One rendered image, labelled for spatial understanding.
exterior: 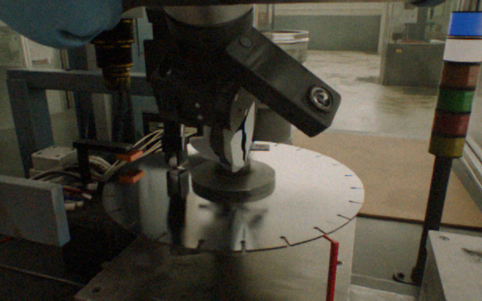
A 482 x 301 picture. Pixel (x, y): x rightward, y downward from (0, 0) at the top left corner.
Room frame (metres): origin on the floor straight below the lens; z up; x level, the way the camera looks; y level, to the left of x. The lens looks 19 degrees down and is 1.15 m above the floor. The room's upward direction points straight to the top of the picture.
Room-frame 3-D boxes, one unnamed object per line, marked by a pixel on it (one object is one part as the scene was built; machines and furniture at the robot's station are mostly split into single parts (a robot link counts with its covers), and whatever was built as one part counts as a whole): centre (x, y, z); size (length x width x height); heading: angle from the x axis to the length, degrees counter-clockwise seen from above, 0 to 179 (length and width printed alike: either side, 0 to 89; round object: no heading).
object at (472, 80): (0.52, -0.29, 1.08); 0.05 x 0.04 x 0.03; 162
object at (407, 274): (0.52, -0.29, 0.76); 0.09 x 0.03 x 0.03; 72
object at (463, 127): (0.52, -0.29, 1.02); 0.05 x 0.04 x 0.03; 162
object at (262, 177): (0.47, 0.01, 0.96); 0.11 x 0.11 x 0.03
